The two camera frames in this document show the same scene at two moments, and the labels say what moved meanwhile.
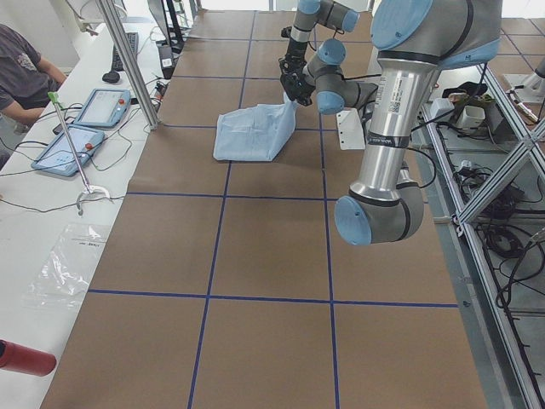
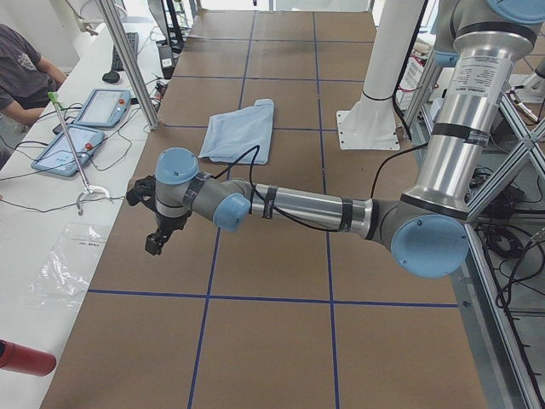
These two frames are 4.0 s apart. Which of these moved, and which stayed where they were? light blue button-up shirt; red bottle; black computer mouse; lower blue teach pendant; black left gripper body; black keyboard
Moved: light blue button-up shirt; black left gripper body
Stayed: lower blue teach pendant; red bottle; black keyboard; black computer mouse
